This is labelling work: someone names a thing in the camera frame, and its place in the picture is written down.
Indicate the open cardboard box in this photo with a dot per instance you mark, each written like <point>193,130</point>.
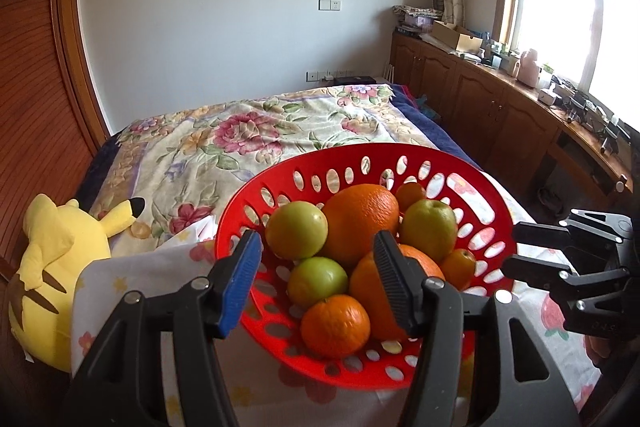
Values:
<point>450,34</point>

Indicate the pink storage box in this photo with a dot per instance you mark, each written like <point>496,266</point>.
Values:
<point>415,23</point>

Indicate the wooden cabinet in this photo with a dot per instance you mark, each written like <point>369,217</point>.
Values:
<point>475,97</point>

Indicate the row of wall sockets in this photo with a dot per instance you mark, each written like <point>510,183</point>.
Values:
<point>314,76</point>

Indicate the folded patterned cloth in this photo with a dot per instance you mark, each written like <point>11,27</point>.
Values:
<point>415,10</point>

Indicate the red perforated plastic basket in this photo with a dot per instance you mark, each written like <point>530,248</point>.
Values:
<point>350,382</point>

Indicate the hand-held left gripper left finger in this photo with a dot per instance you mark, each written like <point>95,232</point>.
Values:
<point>240,287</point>

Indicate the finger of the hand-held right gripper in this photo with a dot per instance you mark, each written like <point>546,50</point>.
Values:
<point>540,234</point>
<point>530,269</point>

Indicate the white jug on cabinet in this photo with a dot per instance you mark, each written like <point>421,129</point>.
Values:
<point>527,68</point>

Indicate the small yellow-green pear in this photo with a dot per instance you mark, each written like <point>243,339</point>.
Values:
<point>430,229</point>

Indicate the wooden framed window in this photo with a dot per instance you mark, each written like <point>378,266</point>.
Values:
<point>550,7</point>

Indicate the large orange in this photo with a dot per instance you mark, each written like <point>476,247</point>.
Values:
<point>360,217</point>
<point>370,292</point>

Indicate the medium tangerine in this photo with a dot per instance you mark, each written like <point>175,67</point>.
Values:
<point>410,196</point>
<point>335,327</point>

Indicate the floral blanket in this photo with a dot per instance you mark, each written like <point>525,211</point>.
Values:
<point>240,132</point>

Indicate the green apple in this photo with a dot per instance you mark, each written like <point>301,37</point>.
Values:
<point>317,282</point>
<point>295,229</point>

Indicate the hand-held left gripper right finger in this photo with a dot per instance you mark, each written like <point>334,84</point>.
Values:
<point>397,292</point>

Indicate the white strawberry print tablecloth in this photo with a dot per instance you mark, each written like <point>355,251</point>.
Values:
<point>150,267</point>

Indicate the yellow plush toy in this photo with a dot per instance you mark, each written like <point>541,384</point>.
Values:
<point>55,257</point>

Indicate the small tangerine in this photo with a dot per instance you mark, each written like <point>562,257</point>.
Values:
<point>457,268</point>

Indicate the white wall switch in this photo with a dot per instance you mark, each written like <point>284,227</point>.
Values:
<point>330,5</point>

